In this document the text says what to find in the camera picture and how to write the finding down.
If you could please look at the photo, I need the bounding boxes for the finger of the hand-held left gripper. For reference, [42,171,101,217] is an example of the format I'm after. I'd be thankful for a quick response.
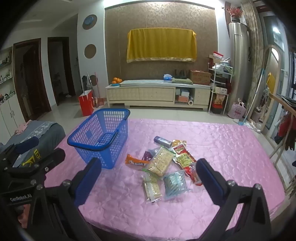
[28,148,66,180]
[0,137,40,163]

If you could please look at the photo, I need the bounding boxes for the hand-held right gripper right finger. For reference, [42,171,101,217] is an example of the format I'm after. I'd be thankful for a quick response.
[196,158,273,241]

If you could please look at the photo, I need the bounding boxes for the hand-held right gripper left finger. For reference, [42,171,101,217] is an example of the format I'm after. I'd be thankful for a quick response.
[29,158,109,241]

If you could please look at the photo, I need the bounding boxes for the plain red snack packet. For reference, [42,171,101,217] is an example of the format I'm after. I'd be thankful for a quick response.
[184,162,204,186]

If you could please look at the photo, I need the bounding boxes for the blue plastic mesh basket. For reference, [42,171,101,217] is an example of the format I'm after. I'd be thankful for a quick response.
[67,108,131,169]

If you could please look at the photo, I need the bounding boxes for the red packet with yellow label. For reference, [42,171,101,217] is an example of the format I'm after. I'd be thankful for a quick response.
[172,144,197,171]

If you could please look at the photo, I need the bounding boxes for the light blue wafer packet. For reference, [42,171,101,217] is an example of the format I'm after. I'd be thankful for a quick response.
[163,170,192,201]

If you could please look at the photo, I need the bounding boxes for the orange candy bar packet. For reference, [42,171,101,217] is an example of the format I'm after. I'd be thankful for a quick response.
[125,154,151,166]

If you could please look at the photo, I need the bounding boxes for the orange yellow snack packet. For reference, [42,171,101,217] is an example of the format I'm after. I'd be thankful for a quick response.
[171,139,187,149]

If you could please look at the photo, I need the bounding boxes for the large cracker packet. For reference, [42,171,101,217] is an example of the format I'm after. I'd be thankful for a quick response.
[142,146,175,176]

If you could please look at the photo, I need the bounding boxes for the small cracker packet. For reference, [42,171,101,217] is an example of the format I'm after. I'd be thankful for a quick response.
[142,173,162,204]

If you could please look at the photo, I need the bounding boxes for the dark purple snack packet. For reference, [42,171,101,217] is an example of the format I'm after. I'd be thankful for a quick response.
[142,149,158,163]

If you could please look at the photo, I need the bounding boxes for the purple candy roll pack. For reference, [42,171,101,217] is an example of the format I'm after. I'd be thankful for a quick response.
[154,136,173,147]

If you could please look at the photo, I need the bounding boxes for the dark cloth with yellow print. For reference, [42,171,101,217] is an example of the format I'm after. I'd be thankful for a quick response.
[22,148,42,167]

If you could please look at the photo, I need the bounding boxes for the grey lace sofa cover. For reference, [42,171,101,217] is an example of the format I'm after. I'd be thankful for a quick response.
[0,120,66,167]

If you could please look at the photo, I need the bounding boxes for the white cabinet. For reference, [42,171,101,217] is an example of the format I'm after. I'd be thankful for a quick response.
[0,94,26,139]

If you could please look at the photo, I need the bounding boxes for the pink quilted table cover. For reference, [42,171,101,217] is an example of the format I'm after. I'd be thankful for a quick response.
[44,118,286,241]

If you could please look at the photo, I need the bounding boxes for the red paper bag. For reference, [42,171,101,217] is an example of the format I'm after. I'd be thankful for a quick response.
[78,90,96,117]

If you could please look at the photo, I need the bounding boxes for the broom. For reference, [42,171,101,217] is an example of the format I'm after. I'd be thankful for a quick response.
[87,72,104,108]

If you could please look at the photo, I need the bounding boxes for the pink bag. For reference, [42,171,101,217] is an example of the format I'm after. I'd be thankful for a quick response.
[228,100,247,119]

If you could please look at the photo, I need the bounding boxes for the red clothing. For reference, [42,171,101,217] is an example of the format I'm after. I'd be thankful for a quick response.
[277,113,296,151]

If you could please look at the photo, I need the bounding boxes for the green folded cushion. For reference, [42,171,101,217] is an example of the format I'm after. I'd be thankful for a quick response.
[171,77,193,85]

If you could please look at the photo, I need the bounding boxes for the brown cardboard box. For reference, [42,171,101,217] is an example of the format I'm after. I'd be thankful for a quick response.
[190,70,212,86]

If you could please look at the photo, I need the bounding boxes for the cream television cabinet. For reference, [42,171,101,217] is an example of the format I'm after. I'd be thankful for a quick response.
[105,79,212,113]

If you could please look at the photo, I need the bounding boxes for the wooden folding chair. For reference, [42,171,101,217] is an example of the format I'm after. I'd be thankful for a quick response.
[269,93,296,193]

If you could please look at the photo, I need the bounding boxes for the tall standing air conditioner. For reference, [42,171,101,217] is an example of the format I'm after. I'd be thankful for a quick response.
[229,22,251,116]

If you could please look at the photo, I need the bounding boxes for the arched standing mirror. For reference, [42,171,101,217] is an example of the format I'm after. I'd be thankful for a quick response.
[248,45,281,133]

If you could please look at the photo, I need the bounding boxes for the yellow cloth cover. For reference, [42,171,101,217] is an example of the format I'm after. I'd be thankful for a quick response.
[126,28,197,63]

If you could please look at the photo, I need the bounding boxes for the vase of red flowers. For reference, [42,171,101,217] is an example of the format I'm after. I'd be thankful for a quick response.
[227,6,244,23]

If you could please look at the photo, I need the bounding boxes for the dark wooden door frame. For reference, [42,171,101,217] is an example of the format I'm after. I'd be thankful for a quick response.
[47,37,77,106]
[13,38,52,122]

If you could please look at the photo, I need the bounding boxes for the wall shelf with bottles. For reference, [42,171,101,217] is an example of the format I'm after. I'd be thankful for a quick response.
[0,47,13,85]

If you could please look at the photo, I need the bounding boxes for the white wire shelf rack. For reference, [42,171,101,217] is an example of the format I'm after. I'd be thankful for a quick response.
[207,56,234,114]

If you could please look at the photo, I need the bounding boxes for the round brown wall decor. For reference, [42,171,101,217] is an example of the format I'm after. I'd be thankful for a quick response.
[84,44,97,59]

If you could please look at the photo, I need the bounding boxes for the blue wall plate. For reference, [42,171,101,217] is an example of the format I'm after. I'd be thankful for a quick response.
[83,14,97,30]

